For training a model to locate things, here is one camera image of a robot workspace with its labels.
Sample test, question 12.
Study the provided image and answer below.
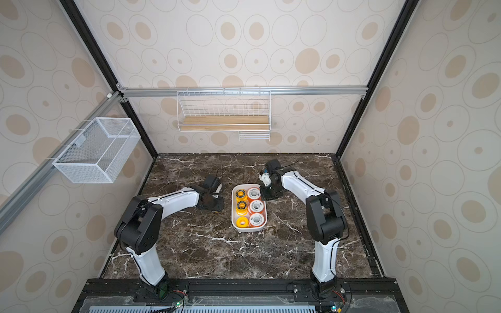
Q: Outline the white wire mesh basket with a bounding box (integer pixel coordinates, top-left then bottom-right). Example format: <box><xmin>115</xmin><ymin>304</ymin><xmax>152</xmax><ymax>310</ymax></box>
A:
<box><xmin>53</xmin><ymin>117</ymin><xmax>140</xmax><ymax>184</ymax></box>

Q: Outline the aluminium rail back wall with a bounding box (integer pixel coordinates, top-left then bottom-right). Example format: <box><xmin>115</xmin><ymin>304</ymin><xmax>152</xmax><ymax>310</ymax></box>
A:
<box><xmin>120</xmin><ymin>86</ymin><xmax>368</xmax><ymax>98</ymax></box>

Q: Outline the white wire shelf wooden board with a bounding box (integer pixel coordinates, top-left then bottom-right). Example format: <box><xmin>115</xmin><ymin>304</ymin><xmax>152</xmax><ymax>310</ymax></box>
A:
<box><xmin>176</xmin><ymin>95</ymin><xmax>272</xmax><ymax>140</ymax></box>

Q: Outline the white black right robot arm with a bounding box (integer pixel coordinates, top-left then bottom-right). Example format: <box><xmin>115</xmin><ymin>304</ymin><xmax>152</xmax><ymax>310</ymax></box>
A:
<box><xmin>259</xmin><ymin>159</ymin><xmax>349</xmax><ymax>284</ymax></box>

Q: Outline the black corner frame post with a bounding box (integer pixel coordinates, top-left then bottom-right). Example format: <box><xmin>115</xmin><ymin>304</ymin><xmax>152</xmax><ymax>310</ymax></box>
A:
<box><xmin>335</xmin><ymin>0</ymin><xmax>420</xmax><ymax>159</ymax></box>
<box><xmin>58</xmin><ymin>0</ymin><xmax>158</xmax><ymax>160</ymax></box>

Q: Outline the aluminium rail left wall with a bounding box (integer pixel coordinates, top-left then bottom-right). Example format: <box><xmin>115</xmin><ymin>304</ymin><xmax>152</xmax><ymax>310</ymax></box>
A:
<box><xmin>1</xmin><ymin>91</ymin><xmax>121</xmax><ymax>233</ymax></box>

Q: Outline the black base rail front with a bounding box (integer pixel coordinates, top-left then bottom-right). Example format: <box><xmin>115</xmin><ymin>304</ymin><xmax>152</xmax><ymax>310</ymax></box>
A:
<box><xmin>72</xmin><ymin>278</ymin><xmax>409</xmax><ymax>312</ymax></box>

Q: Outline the aluminium rail wall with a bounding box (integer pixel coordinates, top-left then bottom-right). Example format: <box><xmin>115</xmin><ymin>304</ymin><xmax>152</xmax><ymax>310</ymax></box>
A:
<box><xmin>120</xmin><ymin>86</ymin><xmax>368</xmax><ymax>98</ymax></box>
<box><xmin>1</xmin><ymin>91</ymin><xmax>121</xmax><ymax>233</ymax></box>

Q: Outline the black corner frame post left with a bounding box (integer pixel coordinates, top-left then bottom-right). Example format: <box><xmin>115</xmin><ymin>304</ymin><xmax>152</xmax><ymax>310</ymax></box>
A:
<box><xmin>58</xmin><ymin>0</ymin><xmax>158</xmax><ymax>160</ymax></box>

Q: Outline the orange white tape roll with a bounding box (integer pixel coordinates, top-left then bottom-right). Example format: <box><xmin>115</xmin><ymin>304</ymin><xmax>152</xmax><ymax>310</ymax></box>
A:
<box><xmin>247</xmin><ymin>187</ymin><xmax>261</xmax><ymax>201</ymax></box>
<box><xmin>249</xmin><ymin>213</ymin><xmax>266</xmax><ymax>228</ymax></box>
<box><xmin>249</xmin><ymin>200</ymin><xmax>265</xmax><ymax>214</ymax></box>

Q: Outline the yellow tape roll navy label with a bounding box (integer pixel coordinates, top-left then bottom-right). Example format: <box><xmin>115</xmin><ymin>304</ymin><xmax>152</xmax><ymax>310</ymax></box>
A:
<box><xmin>236</xmin><ymin>201</ymin><xmax>248</xmax><ymax>216</ymax></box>
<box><xmin>235</xmin><ymin>189</ymin><xmax>248</xmax><ymax>202</ymax></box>

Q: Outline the white plastic storage box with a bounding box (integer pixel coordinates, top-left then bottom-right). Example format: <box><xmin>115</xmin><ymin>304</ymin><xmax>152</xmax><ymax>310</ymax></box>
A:
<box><xmin>230</xmin><ymin>184</ymin><xmax>268</xmax><ymax>233</ymax></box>

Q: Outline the black corner frame post right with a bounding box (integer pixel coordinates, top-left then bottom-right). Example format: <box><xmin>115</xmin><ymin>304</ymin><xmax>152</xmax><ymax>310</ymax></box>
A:
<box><xmin>335</xmin><ymin>0</ymin><xmax>420</xmax><ymax>159</ymax></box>

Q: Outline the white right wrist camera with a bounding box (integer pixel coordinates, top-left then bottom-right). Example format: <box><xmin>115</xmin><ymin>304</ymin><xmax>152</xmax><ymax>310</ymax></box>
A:
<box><xmin>260</xmin><ymin>172</ymin><xmax>271</xmax><ymax>187</ymax></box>

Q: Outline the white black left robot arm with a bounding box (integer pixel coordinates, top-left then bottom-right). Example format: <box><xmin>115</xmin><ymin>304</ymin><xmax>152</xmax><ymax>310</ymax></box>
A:
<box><xmin>114</xmin><ymin>175</ymin><xmax>224</xmax><ymax>287</ymax></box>

